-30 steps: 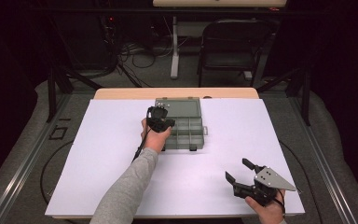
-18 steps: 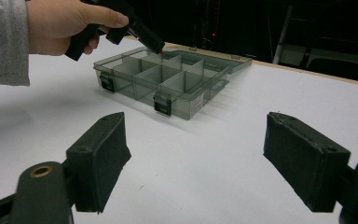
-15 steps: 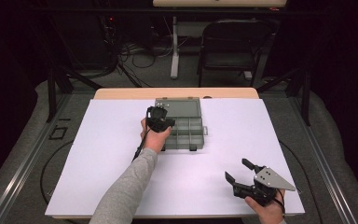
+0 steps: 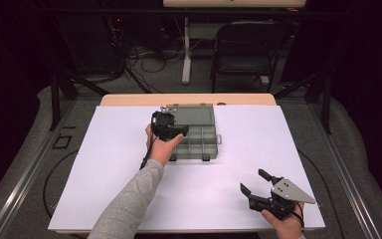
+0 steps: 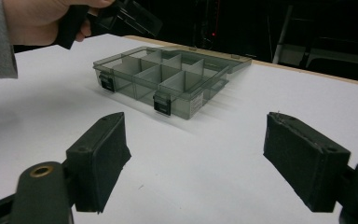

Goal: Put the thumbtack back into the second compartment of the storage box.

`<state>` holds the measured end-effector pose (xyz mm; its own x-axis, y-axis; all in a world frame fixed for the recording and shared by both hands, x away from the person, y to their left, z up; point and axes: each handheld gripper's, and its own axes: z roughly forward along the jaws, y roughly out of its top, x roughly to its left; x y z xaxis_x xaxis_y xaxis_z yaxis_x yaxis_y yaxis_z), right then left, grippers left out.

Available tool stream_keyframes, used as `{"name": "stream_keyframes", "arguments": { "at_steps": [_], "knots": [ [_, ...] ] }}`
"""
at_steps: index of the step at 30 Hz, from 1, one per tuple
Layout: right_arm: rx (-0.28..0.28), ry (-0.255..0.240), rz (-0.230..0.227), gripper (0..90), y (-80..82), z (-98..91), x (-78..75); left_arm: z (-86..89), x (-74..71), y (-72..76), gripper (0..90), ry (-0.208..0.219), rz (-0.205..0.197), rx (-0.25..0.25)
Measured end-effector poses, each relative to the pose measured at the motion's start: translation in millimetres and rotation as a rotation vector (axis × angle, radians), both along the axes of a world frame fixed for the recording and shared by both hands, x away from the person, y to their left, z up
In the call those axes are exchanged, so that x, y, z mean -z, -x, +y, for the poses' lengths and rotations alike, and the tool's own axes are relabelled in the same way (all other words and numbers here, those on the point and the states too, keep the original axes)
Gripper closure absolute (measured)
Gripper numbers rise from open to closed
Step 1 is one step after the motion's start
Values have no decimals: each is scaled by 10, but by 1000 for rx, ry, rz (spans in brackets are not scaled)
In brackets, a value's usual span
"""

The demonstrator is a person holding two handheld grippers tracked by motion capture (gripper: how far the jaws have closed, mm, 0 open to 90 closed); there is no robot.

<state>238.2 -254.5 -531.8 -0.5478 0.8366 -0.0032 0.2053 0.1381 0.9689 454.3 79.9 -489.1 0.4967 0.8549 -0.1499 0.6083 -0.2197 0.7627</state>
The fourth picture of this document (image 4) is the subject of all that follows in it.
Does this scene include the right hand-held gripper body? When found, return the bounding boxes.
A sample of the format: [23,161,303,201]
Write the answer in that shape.
[248,174,316,221]

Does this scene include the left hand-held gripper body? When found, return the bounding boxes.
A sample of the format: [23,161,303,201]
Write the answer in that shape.
[150,105,190,142]

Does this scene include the grey plastic compartment box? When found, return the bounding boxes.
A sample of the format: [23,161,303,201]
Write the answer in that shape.
[165,103,223,162]

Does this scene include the person's left hand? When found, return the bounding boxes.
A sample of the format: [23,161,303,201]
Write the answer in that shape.
[144,122,185,167]

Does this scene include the person's right hand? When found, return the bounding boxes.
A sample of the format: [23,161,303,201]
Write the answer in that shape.
[261,202,306,239]

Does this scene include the wooden table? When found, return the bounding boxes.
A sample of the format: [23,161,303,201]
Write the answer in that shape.
[56,93,326,236]

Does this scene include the white table board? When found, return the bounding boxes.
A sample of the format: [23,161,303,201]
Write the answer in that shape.
[48,105,326,232]

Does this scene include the white desk leg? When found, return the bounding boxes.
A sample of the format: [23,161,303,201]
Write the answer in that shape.
[181,16,194,86]

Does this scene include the black metal stand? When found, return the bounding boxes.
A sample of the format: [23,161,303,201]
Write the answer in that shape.
[273,64,333,135]
[49,64,111,132]

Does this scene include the black computer tower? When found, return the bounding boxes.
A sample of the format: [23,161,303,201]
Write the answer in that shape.
[54,13,125,76]

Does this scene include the black horizontal bar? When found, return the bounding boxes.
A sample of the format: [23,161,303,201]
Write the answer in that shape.
[39,7,350,18]

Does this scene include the black folding chair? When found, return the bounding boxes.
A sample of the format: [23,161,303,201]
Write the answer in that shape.
[210,20,292,94]

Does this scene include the beige desk top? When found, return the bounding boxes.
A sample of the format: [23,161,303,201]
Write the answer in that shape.
[162,0,309,9]

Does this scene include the right hand-held gripper black cable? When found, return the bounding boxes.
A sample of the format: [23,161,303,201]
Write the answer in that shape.
[291,201,306,230]

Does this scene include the hand-held gripper black cable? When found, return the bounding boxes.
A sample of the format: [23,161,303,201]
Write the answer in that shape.
[139,133,158,170]
[291,201,306,230]

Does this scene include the left hand-held gripper black cable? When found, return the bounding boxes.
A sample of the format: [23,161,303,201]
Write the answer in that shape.
[139,133,158,170]

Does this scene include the black floor cable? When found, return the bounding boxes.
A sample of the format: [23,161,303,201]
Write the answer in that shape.
[42,149,81,220]
[297,150,346,239]

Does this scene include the aluminium floor rail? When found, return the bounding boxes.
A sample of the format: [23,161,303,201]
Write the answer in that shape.
[305,103,382,239]
[0,99,78,239]

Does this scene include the tangle of cables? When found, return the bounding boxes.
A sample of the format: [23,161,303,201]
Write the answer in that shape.
[107,16,188,95]

